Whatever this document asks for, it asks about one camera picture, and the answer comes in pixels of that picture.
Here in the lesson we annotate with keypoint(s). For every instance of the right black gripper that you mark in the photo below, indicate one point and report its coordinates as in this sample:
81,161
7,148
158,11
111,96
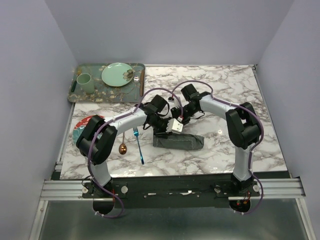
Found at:
175,112

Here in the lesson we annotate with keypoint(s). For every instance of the silver spoon on tray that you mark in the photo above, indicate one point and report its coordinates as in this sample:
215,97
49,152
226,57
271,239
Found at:
136,80

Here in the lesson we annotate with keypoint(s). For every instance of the red blue floral plate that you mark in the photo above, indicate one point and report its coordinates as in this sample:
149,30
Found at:
78,129

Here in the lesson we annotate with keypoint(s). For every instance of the green handled utensil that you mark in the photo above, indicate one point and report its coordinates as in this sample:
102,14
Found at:
73,86

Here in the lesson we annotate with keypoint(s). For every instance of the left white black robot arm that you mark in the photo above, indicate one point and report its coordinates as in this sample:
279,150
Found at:
99,135

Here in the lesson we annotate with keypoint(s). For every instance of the brown wooden chopstick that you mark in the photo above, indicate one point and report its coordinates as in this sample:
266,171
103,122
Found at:
142,82

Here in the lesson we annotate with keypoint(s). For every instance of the aluminium frame rail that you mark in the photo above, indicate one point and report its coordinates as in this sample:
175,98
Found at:
71,190

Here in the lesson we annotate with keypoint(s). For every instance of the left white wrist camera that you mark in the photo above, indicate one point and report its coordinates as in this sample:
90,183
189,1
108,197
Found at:
174,126

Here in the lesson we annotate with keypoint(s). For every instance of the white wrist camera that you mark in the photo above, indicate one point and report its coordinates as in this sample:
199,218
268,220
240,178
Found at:
174,126
174,102

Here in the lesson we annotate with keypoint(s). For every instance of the mint green cup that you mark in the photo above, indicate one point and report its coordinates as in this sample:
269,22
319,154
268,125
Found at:
86,83

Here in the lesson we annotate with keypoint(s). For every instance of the green floral tray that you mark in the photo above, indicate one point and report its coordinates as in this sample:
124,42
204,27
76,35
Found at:
102,92

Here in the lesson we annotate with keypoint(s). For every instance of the mint green plate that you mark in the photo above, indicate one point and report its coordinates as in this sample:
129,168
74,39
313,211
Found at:
117,74

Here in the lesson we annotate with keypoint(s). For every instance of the blue metal fork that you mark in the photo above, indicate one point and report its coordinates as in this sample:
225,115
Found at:
136,134

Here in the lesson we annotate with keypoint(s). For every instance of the dark grey cloth napkin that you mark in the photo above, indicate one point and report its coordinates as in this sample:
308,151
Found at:
183,141

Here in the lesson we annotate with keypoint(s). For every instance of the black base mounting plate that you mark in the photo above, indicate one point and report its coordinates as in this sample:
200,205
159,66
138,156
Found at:
178,191

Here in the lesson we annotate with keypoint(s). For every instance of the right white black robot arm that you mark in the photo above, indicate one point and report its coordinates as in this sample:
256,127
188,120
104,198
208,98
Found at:
245,129

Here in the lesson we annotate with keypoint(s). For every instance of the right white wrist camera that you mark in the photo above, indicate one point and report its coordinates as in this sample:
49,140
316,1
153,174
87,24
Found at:
174,102

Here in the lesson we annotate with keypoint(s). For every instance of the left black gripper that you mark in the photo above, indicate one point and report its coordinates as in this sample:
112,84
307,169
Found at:
162,133

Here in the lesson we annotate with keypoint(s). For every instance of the copper spoon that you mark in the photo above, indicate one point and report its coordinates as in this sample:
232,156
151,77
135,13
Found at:
123,147

